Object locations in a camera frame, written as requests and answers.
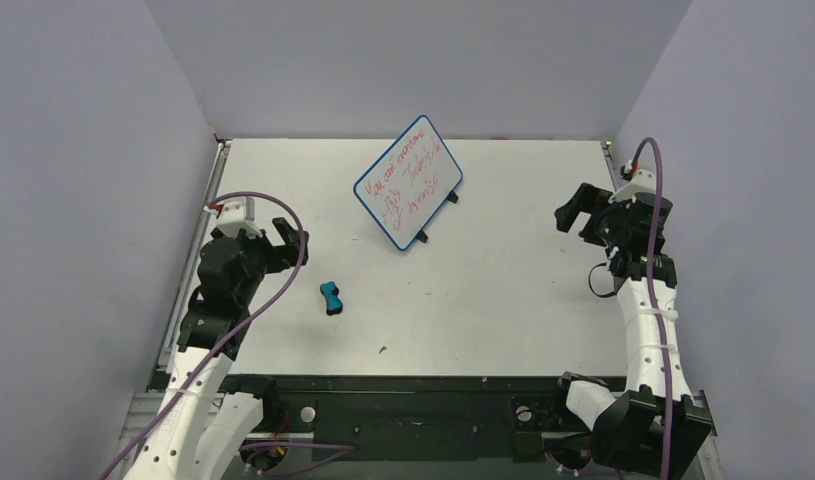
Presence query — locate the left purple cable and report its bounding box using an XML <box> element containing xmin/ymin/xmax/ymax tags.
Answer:
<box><xmin>98</xmin><ymin>192</ymin><xmax>308</xmax><ymax>480</ymax></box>

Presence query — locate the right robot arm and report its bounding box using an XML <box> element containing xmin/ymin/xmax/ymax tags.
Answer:
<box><xmin>546</xmin><ymin>183</ymin><xmax>713</xmax><ymax>479</ymax></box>

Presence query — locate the blue whiteboard eraser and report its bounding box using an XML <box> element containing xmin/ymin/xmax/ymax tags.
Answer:
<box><xmin>320</xmin><ymin>281</ymin><xmax>344</xmax><ymax>316</ymax></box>

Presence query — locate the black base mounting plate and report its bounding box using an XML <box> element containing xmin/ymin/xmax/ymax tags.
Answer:
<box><xmin>218</xmin><ymin>374</ymin><xmax>590</xmax><ymax>463</ymax></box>

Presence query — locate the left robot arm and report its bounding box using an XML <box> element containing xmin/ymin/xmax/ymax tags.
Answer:
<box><xmin>125</xmin><ymin>217</ymin><xmax>309</xmax><ymax>479</ymax></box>

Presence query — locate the wire easel stand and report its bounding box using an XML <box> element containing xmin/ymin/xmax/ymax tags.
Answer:
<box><xmin>414</xmin><ymin>190</ymin><xmax>460</xmax><ymax>244</ymax></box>

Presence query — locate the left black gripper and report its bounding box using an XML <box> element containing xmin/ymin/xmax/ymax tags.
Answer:
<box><xmin>230</xmin><ymin>217</ymin><xmax>307</xmax><ymax>305</ymax></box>

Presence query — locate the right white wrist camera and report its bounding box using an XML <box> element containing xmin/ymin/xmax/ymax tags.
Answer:
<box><xmin>609</xmin><ymin>160</ymin><xmax>657</xmax><ymax>204</ymax></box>

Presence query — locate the blue framed whiteboard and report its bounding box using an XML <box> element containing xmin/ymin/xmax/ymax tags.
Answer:
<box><xmin>353</xmin><ymin>115</ymin><xmax>464</xmax><ymax>251</ymax></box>

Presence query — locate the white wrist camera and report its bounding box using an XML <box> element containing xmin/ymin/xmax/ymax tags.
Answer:
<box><xmin>216</xmin><ymin>197</ymin><xmax>262</xmax><ymax>238</ymax></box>
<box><xmin>609</xmin><ymin>160</ymin><xmax>657</xmax><ymax>204</ymax></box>

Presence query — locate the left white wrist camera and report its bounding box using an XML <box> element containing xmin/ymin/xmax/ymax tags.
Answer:
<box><xmin>216</xmin><ymin>197</ymin><xmax>262</xmax><ymax>238</ymax></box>

